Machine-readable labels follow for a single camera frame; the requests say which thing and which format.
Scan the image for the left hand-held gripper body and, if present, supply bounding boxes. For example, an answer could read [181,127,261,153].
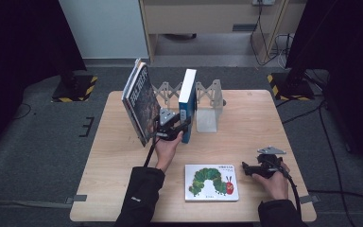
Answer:
[155,108,183,142]

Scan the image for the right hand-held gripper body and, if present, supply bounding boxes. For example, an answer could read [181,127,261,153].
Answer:
[256,146,287,180]

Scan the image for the thick blue book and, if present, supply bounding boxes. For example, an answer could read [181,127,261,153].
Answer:
[178,68,198,145]

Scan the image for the grey expandable metal book rack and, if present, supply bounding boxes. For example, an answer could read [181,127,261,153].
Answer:
[152,79,226,133]

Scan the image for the dark cover magazine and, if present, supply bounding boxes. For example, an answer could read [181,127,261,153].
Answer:
[127,64,163,148]

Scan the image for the white caterpillar picture book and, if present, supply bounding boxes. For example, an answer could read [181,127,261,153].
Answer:
[183,164,240,202]

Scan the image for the portrait magazine with red label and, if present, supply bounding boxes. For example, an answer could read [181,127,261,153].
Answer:
[123,61,147,147]

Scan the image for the magazine with yellow corner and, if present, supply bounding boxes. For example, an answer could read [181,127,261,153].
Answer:
[121,58,142,145]

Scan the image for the person's right hand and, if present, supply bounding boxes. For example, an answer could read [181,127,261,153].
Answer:
[251,163,290,202]

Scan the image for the person's left hand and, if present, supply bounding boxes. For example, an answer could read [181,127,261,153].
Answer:
[155,131,183,174]

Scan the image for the grey tape piece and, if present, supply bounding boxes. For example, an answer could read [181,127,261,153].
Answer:
[65,194,88,204]
[300,194,320,204]

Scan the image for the striped black stand base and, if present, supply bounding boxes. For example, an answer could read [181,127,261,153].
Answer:
[51,74,98,103]
[267,72,316,102]

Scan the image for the black tape floor mark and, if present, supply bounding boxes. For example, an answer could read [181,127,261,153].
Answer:
[78,116,95,138]

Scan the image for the wooden cabinet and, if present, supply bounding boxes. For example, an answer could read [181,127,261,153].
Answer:
[138,0,308,64]

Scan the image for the white panel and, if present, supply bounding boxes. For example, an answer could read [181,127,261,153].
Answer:
[59,0,149,60]

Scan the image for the black curtain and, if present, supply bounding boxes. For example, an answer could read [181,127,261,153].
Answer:
[0,0,88,165]
[285,0,363,173]

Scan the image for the white power strip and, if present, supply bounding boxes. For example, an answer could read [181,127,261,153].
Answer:
[252,0,277,7]

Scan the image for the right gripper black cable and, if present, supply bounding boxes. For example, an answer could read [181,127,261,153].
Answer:
[268,159,302,218]

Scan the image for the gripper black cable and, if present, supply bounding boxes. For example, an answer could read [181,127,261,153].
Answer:
[143,135,159,168]
[268,159,302,218]

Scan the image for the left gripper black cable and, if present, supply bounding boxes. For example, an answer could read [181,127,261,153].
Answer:
[143,135,159,168]

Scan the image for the long black floor cable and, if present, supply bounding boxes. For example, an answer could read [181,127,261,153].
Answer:
[318,105,350,227]

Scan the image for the black power strip cable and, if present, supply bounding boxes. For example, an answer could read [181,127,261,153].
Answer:
[250,3,280,67]

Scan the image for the thin black floor cable loop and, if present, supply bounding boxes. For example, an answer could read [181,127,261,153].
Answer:
[10,102,32,121]

